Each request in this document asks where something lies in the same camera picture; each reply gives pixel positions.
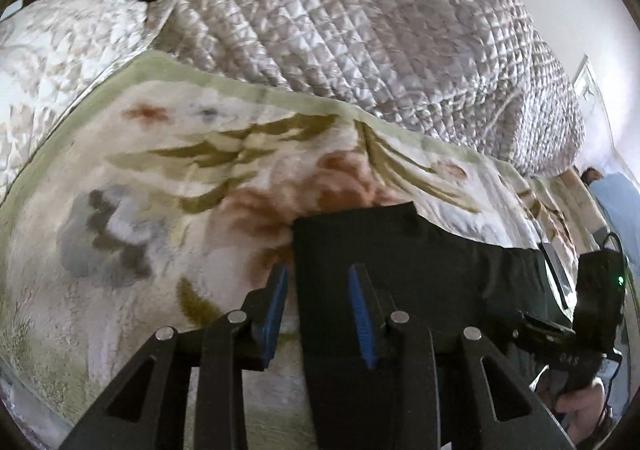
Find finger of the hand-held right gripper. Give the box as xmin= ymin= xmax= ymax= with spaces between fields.
xmin=505 ymin=311 xmax=577 ymax=371
xmin=540 ymin=241 xmax=572 ymax=309

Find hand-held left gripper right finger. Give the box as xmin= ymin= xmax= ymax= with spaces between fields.
xmin=347 ymin=263 xmax=576 ymax=450

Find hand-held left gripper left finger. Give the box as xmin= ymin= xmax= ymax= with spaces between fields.
xmin=60 ymin=263 xmax=290 ymax=450

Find black pants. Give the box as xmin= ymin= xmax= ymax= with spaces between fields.
xmin=291 ymin=201 xmax=576 ymax=450

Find person's right hand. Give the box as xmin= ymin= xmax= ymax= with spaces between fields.
xmin=554 ymin=379 xmax=608 ymax=445

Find white floral fleece blanket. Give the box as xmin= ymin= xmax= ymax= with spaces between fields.
xmin=0 ymin=50 xmax=608 ymax=450

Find silver quilted bedspread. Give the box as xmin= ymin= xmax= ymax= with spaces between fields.
xmin=150 ymin=0 xmax=587 ymax=179

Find black cable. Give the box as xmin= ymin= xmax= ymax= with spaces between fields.
xmin=599 ymin=231 xmax=630 ymax=281

